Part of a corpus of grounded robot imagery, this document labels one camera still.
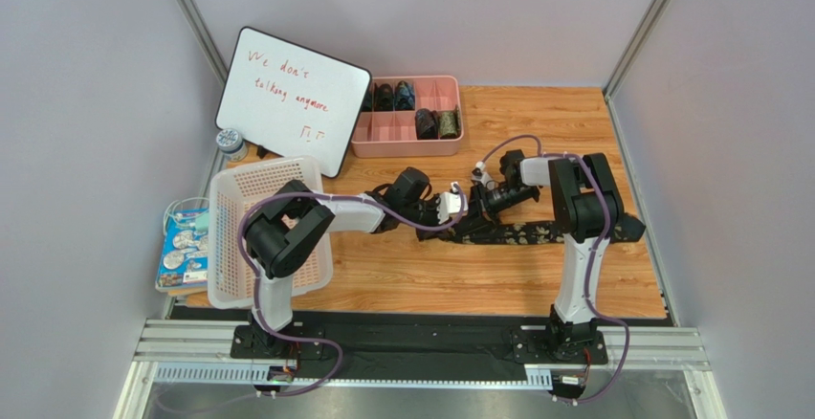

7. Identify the black floral patterned tie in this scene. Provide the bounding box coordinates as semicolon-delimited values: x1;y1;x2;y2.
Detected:
416;213;646;245

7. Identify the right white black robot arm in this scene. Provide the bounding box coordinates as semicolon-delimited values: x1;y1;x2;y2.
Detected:
455;150;625;361

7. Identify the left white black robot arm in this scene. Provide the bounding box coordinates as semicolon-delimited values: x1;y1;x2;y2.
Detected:
235;167;461;338

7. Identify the pink divided organizer box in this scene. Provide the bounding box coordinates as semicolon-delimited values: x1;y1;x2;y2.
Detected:
351;75;464;158

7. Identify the black glossy rolled tie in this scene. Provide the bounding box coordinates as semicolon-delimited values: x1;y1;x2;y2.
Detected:
414;108;439;141

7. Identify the olive green rolled tie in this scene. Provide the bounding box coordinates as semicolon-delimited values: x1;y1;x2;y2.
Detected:
436;106;461;140

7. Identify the dark blue rolled tie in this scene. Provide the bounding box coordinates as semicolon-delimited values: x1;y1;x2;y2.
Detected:
394;80;416;111

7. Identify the black rolled tie far left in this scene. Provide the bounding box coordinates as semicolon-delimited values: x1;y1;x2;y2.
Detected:
360;84;375;112

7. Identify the white whiteboard with red writing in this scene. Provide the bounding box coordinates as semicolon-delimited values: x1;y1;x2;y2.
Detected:
215;27;372;178

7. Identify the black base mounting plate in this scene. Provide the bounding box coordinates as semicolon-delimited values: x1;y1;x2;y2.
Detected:
172;309;661;383

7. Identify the small blue white jar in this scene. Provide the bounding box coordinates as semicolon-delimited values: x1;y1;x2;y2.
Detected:
215;128;248;162

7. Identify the white plastic mesh basket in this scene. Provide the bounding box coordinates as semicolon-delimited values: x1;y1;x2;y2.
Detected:
208;156;322;309

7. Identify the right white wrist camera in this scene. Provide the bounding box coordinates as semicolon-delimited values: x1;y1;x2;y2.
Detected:
471;161;497;190

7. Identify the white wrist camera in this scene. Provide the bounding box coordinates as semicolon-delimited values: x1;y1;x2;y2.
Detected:
437;182;469;225
471;161;497;190

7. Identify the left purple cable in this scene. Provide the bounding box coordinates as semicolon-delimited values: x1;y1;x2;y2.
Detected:
236;184;468;398

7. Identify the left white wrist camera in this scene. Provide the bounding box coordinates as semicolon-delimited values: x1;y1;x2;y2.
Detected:
437;182;469;225

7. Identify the aluminium frame rail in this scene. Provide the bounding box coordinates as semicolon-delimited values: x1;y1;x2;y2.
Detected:
115;311;725;418

